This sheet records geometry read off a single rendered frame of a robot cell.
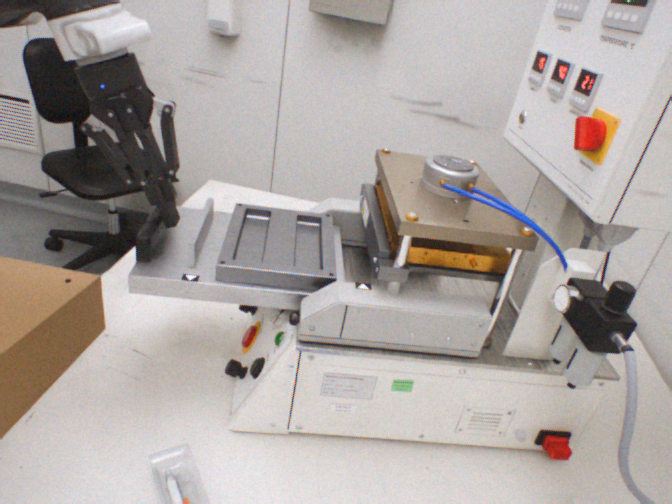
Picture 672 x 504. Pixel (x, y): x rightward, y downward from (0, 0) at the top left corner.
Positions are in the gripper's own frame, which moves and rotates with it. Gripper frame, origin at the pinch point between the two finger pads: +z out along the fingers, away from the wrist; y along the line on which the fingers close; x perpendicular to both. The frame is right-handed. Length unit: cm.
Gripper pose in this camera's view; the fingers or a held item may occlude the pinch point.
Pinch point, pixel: (164, 202)
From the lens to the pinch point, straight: 76.8
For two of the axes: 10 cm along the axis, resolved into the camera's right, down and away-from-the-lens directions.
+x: 0.5, 5.1, -8.6
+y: -9.8, 2.0, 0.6
